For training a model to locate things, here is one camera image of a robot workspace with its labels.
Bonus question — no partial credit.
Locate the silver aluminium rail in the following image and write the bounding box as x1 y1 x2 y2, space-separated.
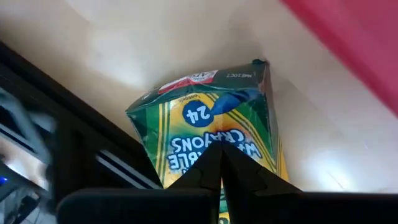
95 149 162 190

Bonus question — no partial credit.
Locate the black table frame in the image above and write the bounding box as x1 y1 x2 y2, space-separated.
0 42 164 224

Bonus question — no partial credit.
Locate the red plastic bin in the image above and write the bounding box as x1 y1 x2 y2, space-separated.
279 0 398 118

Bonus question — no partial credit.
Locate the green yellow washable crayon box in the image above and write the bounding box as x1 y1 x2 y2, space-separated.
126 58 290 224

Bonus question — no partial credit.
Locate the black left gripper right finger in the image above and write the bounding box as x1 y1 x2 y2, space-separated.
222 141 398 224

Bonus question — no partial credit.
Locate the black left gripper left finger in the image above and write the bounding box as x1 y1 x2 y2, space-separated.
57 141 223 224

